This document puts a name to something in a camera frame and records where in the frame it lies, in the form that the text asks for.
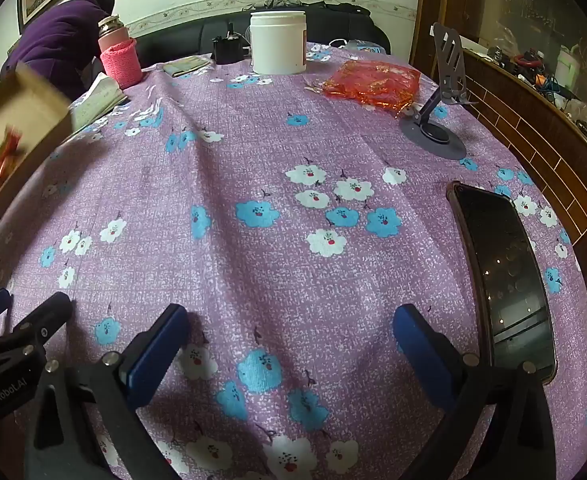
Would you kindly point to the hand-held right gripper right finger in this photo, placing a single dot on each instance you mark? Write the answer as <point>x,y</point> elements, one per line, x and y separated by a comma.
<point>418,355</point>

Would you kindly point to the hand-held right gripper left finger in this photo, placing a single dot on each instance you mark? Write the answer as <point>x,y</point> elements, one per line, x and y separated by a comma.
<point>156,360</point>

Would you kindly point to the brown cardboard box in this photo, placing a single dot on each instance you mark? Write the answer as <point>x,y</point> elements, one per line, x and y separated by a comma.
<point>28,105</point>

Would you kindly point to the black smartphone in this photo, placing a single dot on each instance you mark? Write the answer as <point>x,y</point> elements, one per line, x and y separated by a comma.
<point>508,280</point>

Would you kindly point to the purple floral tablecloth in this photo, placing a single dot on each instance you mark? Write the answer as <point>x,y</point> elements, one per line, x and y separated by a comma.
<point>273,285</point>

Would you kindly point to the white tissue pack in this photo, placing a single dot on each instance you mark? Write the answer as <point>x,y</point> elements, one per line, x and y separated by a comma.
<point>98,102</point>

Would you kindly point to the grey folding phone stand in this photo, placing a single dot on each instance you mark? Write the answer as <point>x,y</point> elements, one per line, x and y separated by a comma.
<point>436,135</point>

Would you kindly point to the wooden cabinet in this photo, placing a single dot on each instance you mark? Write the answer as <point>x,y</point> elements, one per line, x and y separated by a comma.
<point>533,130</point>

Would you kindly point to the bottle with pink knit sleeve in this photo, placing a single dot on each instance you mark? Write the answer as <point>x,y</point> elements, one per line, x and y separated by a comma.
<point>121,62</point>

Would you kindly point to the red organza gift bag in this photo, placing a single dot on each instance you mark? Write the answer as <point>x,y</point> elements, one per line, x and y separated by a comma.
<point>373,85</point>

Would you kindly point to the green patterned wallet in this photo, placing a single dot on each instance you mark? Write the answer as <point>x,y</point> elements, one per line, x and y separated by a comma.
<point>186,66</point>

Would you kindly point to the black sofa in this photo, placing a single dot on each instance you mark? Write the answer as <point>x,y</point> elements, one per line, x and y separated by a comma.
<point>183,40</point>

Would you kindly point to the black pouch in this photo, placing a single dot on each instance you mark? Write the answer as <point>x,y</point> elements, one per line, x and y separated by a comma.
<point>227,47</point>

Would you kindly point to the white plastic container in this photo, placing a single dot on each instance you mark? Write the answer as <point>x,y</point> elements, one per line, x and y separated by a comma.
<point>569,65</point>

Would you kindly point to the white plastic jar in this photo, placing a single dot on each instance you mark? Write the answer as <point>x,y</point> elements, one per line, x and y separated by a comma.
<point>277,42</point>

